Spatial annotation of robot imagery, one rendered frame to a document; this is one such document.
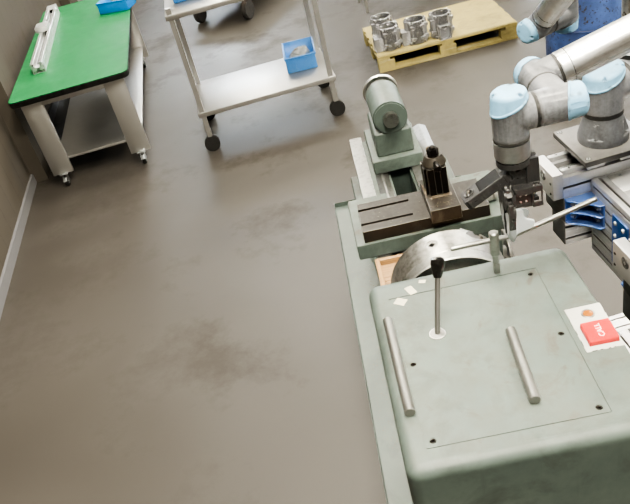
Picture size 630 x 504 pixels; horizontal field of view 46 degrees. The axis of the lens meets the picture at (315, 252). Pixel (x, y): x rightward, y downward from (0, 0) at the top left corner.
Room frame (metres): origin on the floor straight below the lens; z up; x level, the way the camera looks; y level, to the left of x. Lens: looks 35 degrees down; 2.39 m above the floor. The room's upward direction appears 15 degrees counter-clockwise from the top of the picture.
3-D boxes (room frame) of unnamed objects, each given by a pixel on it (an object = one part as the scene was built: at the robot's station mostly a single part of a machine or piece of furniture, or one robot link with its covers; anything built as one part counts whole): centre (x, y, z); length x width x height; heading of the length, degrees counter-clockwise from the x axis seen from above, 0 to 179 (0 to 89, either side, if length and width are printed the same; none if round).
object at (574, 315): (1.10, -0.52, 1.23); 0.13 x 0.08 x 0.06; 175
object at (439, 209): (2.11, -0.45, 1.00); 0.20 x 0.10 x 0.05; 175
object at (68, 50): (6.18, 1.36, 0.42); 2.30 x 0.91 x 0.85; 2
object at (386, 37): (5.94, -1.44, 0.16); 1.16 x 0.79 x 0.32; 91
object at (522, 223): (1.33, -0.46, 1.39); 0.06 x 0.03 x 0.09; 85
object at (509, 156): (1.35, -0.46, 1.57); 0.08 x 0.08 x 0.05
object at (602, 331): (1.08, -0.52, 1.26); 0.06 x 0.06 x 0.02; 85
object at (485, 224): (2.19, -0.42, 0.90); 0.53 x 0.30 x 0.06; 85
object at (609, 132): (1.95, -0.95, 1.21); 0.15 x 0.15 x 0.10
